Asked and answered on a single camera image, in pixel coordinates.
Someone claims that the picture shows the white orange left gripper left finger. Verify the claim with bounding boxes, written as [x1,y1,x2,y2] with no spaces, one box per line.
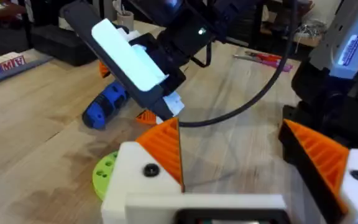
[101,117,186,224]

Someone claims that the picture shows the white orange left gripper right finger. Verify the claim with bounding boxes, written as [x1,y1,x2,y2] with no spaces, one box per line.
[278,118,358,224]

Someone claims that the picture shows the blue electric screwdriver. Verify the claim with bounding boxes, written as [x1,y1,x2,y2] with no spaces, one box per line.
[81,80,131,131]

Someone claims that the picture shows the green disc with holes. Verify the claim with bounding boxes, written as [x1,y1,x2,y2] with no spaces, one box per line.
[92,150,119,202]

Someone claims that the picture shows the cup with tools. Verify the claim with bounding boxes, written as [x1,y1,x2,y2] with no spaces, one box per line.
[112,0,135,32]

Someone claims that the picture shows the black box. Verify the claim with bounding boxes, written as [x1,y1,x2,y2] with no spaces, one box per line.
[30,24,98,67]

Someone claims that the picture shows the red pink hand tools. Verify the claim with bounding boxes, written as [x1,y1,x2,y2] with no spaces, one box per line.
[232,50,294,73]

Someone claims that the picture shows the board with letter blocks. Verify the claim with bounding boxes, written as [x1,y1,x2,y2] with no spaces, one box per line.
[0,53,53,90]

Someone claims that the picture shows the short black cable loop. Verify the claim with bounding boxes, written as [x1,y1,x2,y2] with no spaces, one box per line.
[190,40,213,68]

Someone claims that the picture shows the long black cable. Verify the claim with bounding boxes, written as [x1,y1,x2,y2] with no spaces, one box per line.
[178,0,300,128]

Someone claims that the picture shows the heap of pale cables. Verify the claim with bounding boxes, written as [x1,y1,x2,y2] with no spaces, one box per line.
[293,18,328,48]

